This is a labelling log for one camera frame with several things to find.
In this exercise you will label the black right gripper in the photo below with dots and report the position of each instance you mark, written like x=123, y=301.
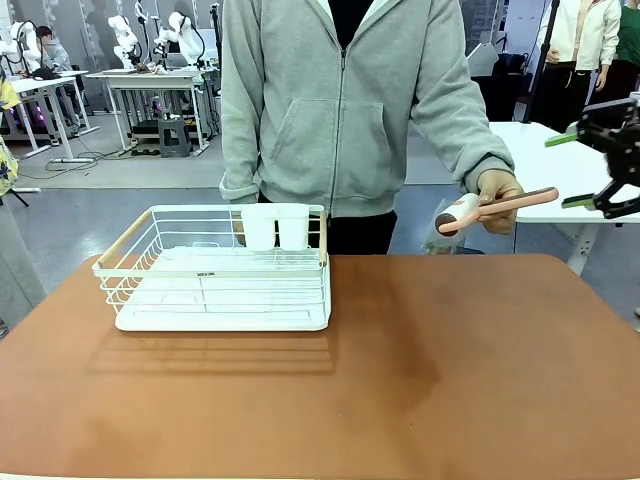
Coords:
x=627, y=155

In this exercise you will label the pink lint roller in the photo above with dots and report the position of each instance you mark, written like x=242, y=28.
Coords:
x=527, y=197

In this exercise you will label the person's right forearm grey sleeve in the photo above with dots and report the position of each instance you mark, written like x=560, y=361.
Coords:
x=239, y=150

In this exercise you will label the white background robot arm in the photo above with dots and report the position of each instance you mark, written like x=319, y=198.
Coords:
x=182, y=35
x=25, y=42
x=124, y=37

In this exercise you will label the person's left forearm grey sleeve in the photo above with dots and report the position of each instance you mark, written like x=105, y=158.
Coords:
x=475, y=135

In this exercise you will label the person's left hand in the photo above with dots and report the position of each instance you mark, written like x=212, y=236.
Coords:
x=497, y=185

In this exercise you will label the person's right hand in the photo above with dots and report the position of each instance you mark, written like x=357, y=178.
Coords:
x=239, y=232

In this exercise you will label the white table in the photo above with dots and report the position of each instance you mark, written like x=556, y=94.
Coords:
x=555, y=170

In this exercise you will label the black tripod pole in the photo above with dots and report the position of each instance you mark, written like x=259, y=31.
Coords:
x=542, y=60

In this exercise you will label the person in white jacket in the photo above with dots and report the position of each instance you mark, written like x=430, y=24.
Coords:
x=580, y=45

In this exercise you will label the person in green top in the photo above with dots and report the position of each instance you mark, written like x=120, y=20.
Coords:
x=627, y=45

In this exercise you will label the black chair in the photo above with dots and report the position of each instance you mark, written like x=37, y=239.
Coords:
x=502, y=85

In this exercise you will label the person in grey hoodie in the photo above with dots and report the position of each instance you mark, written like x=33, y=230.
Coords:
x=330, y=100

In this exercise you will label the white utensil holder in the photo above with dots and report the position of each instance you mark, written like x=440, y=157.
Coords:
x=260, y=227

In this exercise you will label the white drain tray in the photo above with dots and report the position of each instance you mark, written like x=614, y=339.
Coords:
x=225, y=322

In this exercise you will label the grey step stool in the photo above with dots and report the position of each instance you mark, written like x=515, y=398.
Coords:
x=175, y=137

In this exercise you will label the white workbench with robots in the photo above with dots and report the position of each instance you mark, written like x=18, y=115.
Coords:
x=150, y=75

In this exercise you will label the seated person in grey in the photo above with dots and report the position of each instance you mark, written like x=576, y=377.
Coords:
x=52, y=50

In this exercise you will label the white desk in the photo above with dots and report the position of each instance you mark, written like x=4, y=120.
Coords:
x=45, y=85

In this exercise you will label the yellow patterned cloth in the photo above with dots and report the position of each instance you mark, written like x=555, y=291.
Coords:
x=6, y=165

